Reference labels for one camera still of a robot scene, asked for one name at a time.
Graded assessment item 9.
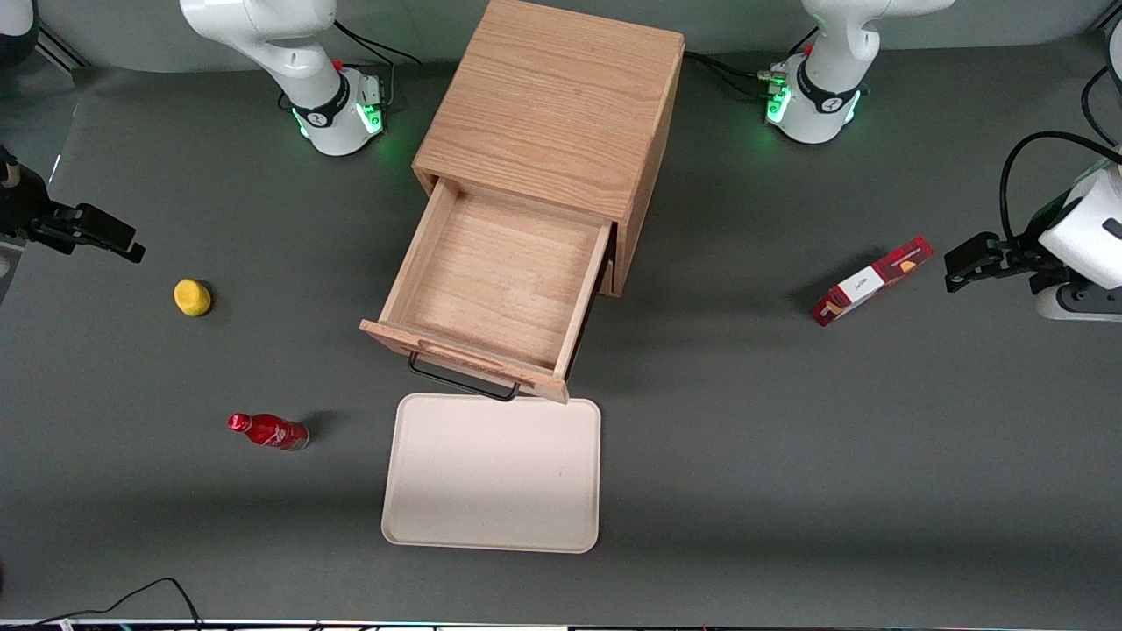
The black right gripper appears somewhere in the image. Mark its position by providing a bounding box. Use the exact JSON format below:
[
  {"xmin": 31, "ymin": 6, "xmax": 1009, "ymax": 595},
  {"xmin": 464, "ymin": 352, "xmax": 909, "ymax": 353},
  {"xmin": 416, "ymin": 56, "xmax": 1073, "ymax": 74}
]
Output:
[{"xmin": 0, "ymin": 162, "xmax": 146, "ymax": 265}]

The red soda bottle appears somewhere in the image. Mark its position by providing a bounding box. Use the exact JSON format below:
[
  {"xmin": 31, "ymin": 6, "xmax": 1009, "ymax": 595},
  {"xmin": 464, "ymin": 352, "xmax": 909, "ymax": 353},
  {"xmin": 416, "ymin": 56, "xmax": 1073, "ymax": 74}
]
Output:
[{"xmin": 227, "ymin": 412, "xmax": 310, "ymax": 452}]

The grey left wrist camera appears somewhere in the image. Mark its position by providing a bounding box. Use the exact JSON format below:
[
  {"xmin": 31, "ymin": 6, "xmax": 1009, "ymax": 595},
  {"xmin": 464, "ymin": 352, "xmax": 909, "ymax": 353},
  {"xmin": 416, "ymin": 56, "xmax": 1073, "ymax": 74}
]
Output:
[{"xmin": 1034, "ymin": 282, "xmax": 1122, "ymax": 323}]

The long black drawer handle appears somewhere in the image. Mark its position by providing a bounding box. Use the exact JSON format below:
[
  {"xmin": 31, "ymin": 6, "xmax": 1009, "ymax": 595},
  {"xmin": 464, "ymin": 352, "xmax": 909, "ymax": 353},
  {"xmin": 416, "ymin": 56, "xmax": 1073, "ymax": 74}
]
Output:
[{"xmin": 407, "ymin": 349, "xmax": 521, "ymax": 403}]

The black cable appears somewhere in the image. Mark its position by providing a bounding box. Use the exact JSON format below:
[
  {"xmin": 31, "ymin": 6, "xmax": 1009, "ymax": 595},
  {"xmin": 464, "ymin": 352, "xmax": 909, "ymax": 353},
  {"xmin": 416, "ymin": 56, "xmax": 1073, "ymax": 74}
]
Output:
[
  {"xmin": 331, "ymin": 19, "xmax": 423, "ymax": 67},
  {"xmin": 1081, "ymin": 66, "xmax": 1122, "ymax": 148},
  {"xmin": 999, "ymin": 131, "xmax": 1122, "ymax": 251},
  {"xmin": 0, "ymin": 577, "xmax": 204, "ymax": 631},
  {"xmin": 684, "ymin": 51, "xmax": 778, "ymax": 99}
]

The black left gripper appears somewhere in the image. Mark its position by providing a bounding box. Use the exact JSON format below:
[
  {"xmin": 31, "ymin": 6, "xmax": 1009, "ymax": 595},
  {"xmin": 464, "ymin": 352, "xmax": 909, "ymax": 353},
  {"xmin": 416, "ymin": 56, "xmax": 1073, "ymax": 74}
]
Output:
[{"xmin": 944, "ymin": 231, "xmax": 1070, "ymax": 297}]

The wooden two-drawer cabinet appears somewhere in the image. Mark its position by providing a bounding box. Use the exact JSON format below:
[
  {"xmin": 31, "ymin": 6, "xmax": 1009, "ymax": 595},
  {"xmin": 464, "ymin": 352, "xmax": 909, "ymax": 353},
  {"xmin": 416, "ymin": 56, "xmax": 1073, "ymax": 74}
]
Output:
[{"xmin": 412, "ymin": 0, "xmax": 686, "ymax": 299}]

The wooden drawer with grip rail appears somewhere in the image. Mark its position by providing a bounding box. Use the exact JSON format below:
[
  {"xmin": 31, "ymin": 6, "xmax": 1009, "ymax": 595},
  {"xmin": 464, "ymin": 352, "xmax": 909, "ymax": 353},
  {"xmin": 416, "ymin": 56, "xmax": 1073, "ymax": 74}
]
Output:
[{"xmin": 359, "ymin": 174, "xmax": 614, "ymax": 406}]

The yellow lemon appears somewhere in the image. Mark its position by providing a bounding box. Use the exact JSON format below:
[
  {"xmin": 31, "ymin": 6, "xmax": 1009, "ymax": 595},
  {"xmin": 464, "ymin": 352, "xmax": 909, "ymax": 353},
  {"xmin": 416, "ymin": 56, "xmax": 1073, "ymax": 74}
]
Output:
[{"xmin": 174, "ymin": 279, "xmax": 213, "ymax": 317}]

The red plaid cookie box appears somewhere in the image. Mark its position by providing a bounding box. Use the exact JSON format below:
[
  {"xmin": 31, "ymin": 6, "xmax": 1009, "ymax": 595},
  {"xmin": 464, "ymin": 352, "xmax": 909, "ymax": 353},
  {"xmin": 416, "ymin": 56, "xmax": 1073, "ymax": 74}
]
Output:
[{"xmin": 812, "ymin": 236, "xmax": 935, "ymax": 328}]

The beige rectangular tray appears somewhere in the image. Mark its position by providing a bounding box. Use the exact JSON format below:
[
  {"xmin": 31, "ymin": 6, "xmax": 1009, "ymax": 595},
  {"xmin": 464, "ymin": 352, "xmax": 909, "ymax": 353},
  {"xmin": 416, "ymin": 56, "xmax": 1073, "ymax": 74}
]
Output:
[{"xmin": 380, "ymin": 393, "xmax": 602, "ymax": 555}]

